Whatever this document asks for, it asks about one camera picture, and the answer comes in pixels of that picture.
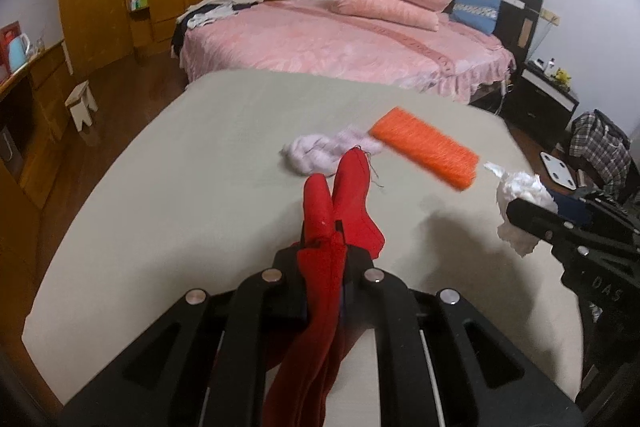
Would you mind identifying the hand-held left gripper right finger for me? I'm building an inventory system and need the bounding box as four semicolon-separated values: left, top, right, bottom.
320;221;585;427

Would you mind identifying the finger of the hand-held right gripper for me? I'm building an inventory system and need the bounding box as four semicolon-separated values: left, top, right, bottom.
506;198;640;259
546;188;640;238

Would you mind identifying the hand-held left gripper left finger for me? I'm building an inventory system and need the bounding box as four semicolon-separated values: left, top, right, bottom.
60;243;308;427

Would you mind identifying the white tissue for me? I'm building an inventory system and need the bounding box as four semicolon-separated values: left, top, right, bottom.
482;162;558;258

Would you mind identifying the red cloth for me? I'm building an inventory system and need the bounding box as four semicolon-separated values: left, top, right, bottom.
260;146;386;427

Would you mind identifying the white bathroom scale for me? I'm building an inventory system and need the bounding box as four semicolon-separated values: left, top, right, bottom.
542;151;583;192

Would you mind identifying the plaid clothing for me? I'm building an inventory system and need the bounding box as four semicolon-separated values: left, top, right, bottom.
569;109;633;192

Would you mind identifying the dark nightstand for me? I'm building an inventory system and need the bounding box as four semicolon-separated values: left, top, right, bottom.
502;62;581;142

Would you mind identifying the lilac crumpled cloth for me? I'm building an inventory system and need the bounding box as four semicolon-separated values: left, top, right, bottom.
280;126;386;178

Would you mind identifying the orange sponge cloth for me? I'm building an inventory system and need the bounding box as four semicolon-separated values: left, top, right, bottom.
369;106;480;192

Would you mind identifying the pink bed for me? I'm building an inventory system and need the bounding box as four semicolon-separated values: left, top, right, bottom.
172;0;546;108
179;0;516;104

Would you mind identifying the blue pillow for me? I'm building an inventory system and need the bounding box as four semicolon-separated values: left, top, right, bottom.
448;0;502;36

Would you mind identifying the pink folded blanket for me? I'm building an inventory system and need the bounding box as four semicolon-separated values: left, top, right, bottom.
334;0;441;31

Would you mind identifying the small white stool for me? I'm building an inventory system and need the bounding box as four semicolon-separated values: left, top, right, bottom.
65;81;99;131

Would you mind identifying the pile of clothes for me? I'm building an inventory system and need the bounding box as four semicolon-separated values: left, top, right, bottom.
175;0;265;30

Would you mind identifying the wooden desk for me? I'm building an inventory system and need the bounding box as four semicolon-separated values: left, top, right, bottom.
0;39;73;208

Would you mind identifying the light blue kettle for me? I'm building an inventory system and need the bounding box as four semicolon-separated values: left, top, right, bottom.
4;32;31;72

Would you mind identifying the red gift box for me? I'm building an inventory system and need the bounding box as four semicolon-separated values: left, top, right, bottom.
0;21;23;78

